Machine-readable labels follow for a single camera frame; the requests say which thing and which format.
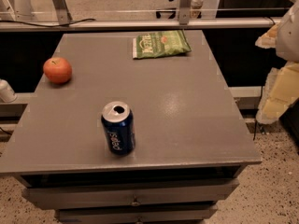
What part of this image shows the upper grey drawer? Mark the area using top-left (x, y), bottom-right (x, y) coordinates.
top-left (22, 178), bottom-right (239, 210)

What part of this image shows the grey drawer cabinet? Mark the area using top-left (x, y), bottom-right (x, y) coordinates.
top-left (0, 31), bottom-right (261, 224)

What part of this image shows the blue pepsi can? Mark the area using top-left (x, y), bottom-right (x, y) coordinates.
top-left (101, 101), bottom-right (135, 156)

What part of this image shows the white cylinder object at left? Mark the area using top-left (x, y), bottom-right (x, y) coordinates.
top-left (0, 79), bottom-right (17, 103)

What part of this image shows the green chip bag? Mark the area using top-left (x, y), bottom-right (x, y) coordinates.
top-left (133, 30), bottom-right (192, 60)

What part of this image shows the black cable on rail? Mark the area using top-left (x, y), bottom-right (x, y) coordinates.
top-left (0, 18), bottom-right (97, 28)

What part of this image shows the lower grey drawer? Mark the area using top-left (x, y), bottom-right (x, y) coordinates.
top-left (57, 204), bottom-right (217, 224)

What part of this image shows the black cable at right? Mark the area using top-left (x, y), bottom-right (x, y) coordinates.
top-left (252, 86), bottom-right (264, 141)

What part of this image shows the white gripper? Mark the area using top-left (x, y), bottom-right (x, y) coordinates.
top-left (255, 0), bottom-right (299, 124)

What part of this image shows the metal railing frame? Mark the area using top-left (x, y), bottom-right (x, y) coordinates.
top-left (0, 0), bottom-right (299, 33)

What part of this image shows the red apple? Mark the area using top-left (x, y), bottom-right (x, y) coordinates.
top-left (43, 57), bottom-right (72, 84)

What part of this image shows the grey drawer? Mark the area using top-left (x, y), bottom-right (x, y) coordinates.
top-left (57, 204), bottom-right (217, 224)
top-left (22, 178), bottom-right (239, 210)

